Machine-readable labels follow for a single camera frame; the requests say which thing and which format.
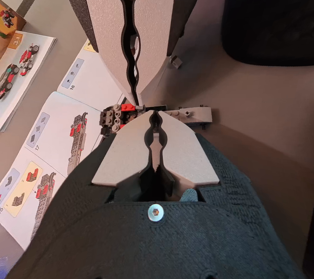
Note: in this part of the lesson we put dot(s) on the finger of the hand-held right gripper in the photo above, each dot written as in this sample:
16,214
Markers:
153,26
108,26

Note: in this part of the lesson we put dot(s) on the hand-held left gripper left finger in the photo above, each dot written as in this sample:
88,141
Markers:
122,156

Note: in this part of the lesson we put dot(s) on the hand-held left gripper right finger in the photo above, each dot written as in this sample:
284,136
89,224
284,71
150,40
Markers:
191,156

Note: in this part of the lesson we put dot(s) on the grey red toy brick model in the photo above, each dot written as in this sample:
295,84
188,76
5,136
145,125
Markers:
112,117

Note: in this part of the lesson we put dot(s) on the small grey clip brick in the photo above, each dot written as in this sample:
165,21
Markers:
176,62
139,107

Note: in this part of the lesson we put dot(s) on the car cover instruction booklet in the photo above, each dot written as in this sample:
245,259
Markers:
44,46

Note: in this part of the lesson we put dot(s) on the helicopter picture toy box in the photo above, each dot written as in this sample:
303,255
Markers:
9,16

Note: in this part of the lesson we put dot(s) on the open instruction booklet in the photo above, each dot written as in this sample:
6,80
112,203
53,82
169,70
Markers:
58,112

